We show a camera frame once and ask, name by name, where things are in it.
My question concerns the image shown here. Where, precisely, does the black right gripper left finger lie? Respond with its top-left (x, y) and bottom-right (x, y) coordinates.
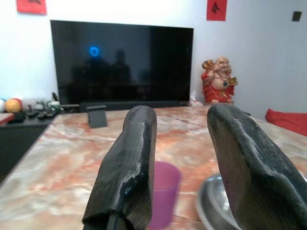
top-left (82, 105), bottom-right (158, 230)

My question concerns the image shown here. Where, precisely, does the laughing Buddha statue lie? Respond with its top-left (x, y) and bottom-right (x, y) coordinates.
top-left (201, 56), bottom-right (239, 106)

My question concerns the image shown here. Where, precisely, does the purple plastic cup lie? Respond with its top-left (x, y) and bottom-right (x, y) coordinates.
top-left (149, 161), bottom-right (182, 229)

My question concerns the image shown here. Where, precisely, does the stainless steel bowl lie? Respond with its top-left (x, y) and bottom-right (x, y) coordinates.
top-left (196, 172), bottom-right (241, 230)

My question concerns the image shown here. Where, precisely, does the black television console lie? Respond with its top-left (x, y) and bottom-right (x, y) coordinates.
top-left (0, 112), bottom-right (59, 177)

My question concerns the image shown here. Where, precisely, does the green jade ornament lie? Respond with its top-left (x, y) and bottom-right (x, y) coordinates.
top-left (35, 99), bottom-right (65, 112)

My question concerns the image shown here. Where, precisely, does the black flat television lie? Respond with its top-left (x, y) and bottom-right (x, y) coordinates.
top-left (50, 20), bottom-right (195, 106)

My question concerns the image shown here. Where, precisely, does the orange yellow ball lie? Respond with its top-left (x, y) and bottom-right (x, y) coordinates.
top-left (5, 98), bottom-right (24, 113)

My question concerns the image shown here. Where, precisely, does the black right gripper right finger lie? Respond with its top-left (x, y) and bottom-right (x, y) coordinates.
top-left (207, 103), bottom-right (307, 230)

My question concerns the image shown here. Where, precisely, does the red paper wall poster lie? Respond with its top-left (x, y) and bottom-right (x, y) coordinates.
top-left (206, 0), bottom-right (227, 22)
top-left (16, 0), bottom-right (47, 15)

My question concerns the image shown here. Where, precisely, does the red cushion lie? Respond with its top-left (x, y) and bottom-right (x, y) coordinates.
top-left (264, 108), bottom-right (307, 138)

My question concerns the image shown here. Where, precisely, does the black soundbar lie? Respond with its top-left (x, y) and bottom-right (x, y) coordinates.
top-left (79, 100), bottom-right (190, 112)

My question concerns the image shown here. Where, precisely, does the white tissue pack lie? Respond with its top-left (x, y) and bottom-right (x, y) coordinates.
top-left (189, 92), bottom-right (205, 106)

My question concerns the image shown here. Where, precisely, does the black folding stand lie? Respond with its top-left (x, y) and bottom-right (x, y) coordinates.
top-left (85, 104), bottom-right (108, 129)

